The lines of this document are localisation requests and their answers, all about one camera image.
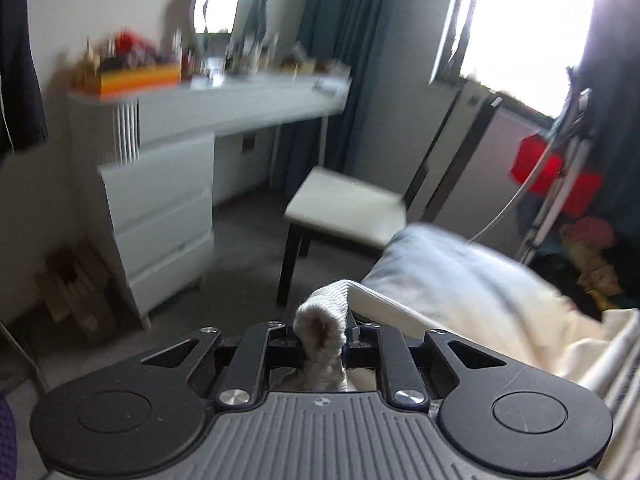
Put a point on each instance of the white panel heater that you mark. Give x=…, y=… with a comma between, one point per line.
x=458, y=136

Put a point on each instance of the left teal curtain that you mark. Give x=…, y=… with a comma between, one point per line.
x=345, y=37

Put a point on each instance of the white dressing table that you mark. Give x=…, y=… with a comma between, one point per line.
x=143, y=168

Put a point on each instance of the cream white zip jacket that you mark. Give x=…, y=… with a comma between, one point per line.
x=430, y=278

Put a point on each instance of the cosmetic bottles on table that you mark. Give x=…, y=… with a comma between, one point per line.
x=217, y=54

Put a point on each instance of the curved vanity mirror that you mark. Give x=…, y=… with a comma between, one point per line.
x=240, y=19

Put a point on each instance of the orange tray with items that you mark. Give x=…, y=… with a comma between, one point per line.
x=127, y=61

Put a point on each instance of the cardboard box on floor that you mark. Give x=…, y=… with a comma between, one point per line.
x=75, y=285

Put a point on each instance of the white seat black stool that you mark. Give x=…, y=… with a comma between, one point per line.
x=341, y=211

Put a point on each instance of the red garment on stand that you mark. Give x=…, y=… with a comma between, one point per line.
x=584, y=189

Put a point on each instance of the dark hanging clothes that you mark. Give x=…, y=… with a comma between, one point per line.
x=23, y=120

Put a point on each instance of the garment steamer stand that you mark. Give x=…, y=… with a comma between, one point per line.
x=571, y=136

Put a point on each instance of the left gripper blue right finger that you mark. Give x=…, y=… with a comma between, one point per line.
x=383, y=349

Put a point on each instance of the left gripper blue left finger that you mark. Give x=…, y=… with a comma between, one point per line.
x=263, y=355

